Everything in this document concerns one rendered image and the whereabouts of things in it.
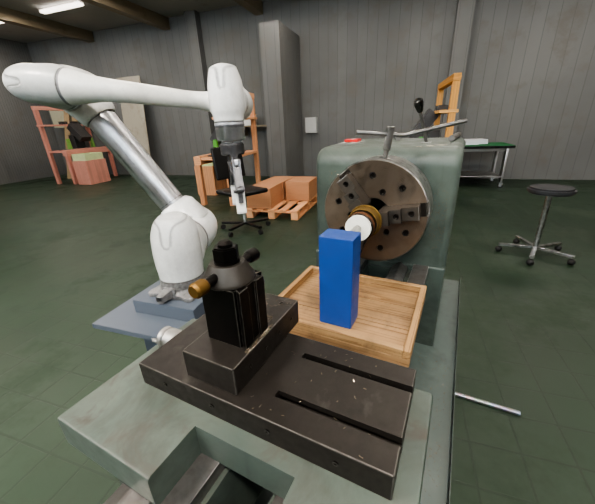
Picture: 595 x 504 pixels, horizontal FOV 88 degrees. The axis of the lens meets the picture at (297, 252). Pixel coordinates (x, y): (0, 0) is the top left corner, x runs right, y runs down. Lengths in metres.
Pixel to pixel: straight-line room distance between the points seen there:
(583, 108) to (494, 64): 1.93
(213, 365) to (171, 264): 0.64
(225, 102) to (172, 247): 0.47
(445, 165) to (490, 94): 7.28
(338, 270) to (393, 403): 0.31
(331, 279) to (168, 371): 0.37
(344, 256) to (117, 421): 0.49
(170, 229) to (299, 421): 0.77
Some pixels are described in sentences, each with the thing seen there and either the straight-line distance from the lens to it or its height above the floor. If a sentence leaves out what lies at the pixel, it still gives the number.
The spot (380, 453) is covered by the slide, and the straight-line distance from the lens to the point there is 0.45.
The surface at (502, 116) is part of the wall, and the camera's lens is 8.38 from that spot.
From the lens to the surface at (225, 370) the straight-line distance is 0.49.
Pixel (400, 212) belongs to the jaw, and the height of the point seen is 1.11.
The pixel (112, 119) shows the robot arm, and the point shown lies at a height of 1.38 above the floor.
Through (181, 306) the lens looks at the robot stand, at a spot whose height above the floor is 0.80.
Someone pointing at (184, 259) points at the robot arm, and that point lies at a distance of 1.09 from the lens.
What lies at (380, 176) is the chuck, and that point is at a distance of 0.94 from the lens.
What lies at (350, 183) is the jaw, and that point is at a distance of 0.92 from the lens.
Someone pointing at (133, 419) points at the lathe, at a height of 0.92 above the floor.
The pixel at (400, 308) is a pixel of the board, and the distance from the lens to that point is 0.86.
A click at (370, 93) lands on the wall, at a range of 8.23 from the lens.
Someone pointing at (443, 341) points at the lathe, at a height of 0.54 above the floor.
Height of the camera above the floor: 1.34
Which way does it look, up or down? 23 degrees down
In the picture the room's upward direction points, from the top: 2 degrees counter-clockwise
